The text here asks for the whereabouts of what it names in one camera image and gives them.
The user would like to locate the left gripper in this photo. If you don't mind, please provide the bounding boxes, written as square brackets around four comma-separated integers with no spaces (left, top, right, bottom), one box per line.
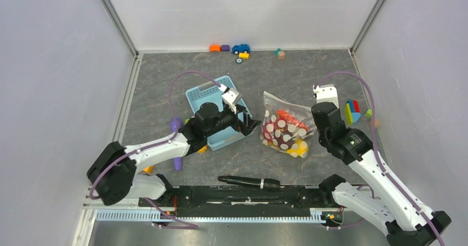
[204,103,260,137]

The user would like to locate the orange toy carrot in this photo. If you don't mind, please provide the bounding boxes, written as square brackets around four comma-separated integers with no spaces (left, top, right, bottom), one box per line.
[276,109,310,130]

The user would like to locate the dark red toy beet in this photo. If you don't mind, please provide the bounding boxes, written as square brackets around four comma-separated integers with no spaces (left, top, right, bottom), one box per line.
[260,115,307,153]

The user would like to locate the clear polka dot zip bag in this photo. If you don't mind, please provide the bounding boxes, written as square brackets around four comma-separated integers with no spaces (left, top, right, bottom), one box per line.
[260,91,317,159]

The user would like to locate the yellow toy pear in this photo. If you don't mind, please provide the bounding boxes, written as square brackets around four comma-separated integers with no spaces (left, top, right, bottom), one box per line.
[286,138,309,158]

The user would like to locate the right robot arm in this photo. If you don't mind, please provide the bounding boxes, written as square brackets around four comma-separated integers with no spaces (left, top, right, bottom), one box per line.
[311,102,451,245]

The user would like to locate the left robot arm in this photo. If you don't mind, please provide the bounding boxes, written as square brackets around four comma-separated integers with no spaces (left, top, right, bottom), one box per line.
[87,103,261,206]

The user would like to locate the multicolour brick block stack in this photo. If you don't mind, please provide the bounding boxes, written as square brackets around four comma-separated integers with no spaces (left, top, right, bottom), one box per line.
[344,100,361,126]

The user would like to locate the green wooden cube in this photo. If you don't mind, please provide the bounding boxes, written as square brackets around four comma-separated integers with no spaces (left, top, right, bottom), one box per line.
[365,109,373,118]

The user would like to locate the light blue plastic basket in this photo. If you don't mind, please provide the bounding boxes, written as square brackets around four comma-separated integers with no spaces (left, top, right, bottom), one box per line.
[185,81,245,151]

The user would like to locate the yellow orange toy fish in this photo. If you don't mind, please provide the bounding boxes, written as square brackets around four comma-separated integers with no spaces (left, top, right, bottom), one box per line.
[198,145,208,153]

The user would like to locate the black marker pen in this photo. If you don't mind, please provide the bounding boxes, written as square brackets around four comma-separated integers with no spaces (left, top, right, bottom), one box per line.
[218,175,281,191]

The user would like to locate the yellow brick block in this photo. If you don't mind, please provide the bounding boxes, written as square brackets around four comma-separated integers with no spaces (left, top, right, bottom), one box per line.
[238,53,250,60]

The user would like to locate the purple toy eggplant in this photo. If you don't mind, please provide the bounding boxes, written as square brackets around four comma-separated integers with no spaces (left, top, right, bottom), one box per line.
[170,117,184,172]

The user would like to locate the blue toy car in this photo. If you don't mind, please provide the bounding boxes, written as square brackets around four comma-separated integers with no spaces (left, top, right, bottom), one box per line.
[231,44,251,55]

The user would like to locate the tan and teal wooden blocks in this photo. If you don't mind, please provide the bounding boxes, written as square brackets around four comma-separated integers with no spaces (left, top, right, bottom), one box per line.
[275,48,286,60]

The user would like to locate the orange arch block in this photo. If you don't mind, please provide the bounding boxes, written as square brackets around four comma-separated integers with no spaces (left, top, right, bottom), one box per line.
[209,45,222,52]

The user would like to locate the orange cheese wedge toy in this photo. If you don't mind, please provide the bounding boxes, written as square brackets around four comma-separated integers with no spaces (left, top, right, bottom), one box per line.
[142,165,154,174]

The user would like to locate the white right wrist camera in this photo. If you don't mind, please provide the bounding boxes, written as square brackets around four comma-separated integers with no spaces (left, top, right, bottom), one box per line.
[313,84,339,108]

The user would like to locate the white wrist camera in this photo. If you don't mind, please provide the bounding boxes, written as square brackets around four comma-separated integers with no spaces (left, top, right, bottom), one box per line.
[219,84,242,114]
[313,84,339,108]

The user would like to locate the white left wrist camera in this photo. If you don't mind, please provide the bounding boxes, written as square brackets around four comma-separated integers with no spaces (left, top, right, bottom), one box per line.
[219,84,242,114]

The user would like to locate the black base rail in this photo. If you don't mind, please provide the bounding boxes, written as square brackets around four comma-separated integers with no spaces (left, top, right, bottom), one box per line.
[155,185,340,218]

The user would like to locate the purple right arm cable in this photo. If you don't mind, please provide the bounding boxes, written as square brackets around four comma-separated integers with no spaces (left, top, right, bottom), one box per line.
[316,71,447,246]

